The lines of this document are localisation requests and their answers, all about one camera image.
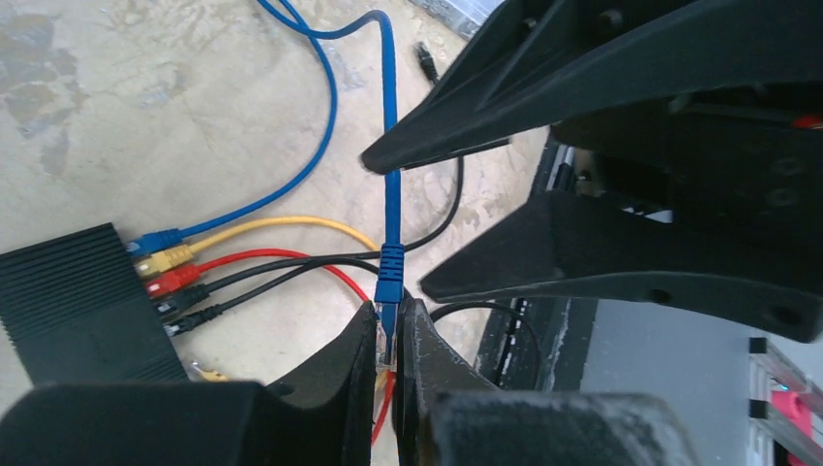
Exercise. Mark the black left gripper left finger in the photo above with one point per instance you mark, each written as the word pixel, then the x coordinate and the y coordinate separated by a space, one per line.
pixel 320 413

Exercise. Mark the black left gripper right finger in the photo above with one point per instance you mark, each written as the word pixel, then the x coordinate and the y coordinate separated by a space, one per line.
pixel 446 413

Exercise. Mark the aluminium front frame rails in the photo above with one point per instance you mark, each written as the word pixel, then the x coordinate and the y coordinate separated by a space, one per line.
pixel 785 409

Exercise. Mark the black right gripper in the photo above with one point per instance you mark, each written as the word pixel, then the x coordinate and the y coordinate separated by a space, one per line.
pixel 743 163

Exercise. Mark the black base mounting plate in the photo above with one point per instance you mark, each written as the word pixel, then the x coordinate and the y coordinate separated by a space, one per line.
pixel 543 346

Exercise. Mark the black network switch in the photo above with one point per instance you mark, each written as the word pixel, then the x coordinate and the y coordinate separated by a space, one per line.
pixel 76 311

